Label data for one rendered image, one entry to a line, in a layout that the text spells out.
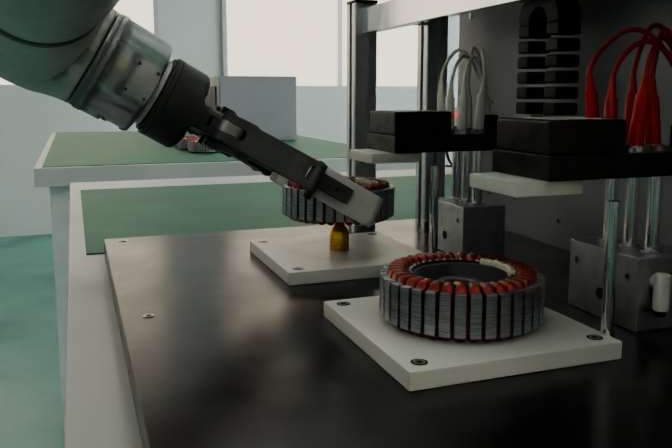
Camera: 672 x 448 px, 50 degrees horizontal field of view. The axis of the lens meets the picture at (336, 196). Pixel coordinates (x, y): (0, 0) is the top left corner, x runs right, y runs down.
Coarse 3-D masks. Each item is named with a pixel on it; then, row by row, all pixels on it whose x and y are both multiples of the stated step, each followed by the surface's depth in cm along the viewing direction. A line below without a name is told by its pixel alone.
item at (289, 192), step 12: (360, 180) 74; (372, 180) 72; (384, 180) 72; (288, 192) 69; (300, 192) 67; (372, 192) 67; (384, 192) 68; (288, 204) 69; (300, 204) 67; (312, 204) 67; (324, 204) 67; (384, 204) 68; (288, 216) 69; (300, 216) 68; (312, 216) 67; (324, 216) 67; (336, 216) 66; (384, 216) 68
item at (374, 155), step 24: (384, 120) 71; (408, 120) 70; (432, 120) 71; (384, 144) 71; (408, 144) 70; (432, 144) 71; (456, 144) 72; (480, 144) 72; (456, 168) 78; (480, 168) 74; (456, 192) 78; (480, 192) 74
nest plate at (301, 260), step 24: (264, 240) 77; (288, 240) 77; (312, 240) 77; (360, 240) 77; (384, 240) 77; (288, 264) 66; (312, 264) 66; (336, 264) 66; (360, 264) 66; (384, 264) 66
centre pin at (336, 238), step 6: (336, 228) 72; (342, 228) 72; (330, 234) 72; (336, 234) 71; (342, 234) 71; (348, 234) 72; (330, 240) 72; (336, 240) 71; (342, 240) 71; (348, 240) 72; (330, 246) 72; (336, 246) 71; (342, 246) 71; (348, 246) 72
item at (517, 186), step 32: (512, 128) 51; (544, 128) 47; (576, 128) 47; (608, 128) 48; (512, 160) 51; (544, 160) 47; (576, 160) 47; (608, 160) 48; (640, 160) 49; (512, 192) 47; (544, 192) 47; (576, 192) 48; (608, 192) 55
